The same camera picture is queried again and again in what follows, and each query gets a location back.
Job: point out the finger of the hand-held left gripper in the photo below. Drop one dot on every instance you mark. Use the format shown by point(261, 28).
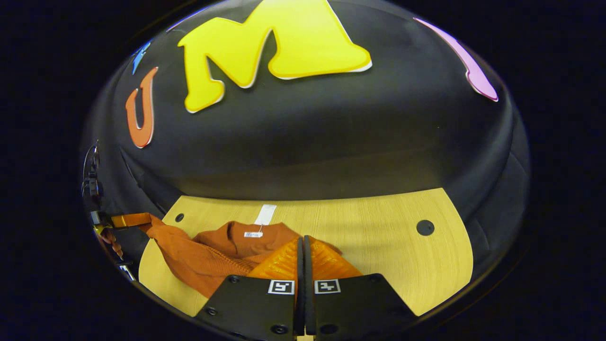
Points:
point(130, 220)

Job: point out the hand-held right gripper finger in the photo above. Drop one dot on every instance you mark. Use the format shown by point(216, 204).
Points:
point(300, 284)
point(307, 284)

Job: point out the rust orange shirt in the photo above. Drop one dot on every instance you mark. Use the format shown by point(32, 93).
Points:
point(203, 265)

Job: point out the white paper hang tag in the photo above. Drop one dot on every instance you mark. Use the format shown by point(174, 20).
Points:
point(265, 214)

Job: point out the black backdrop cloth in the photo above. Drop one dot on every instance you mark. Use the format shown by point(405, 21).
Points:
point(307, 142)

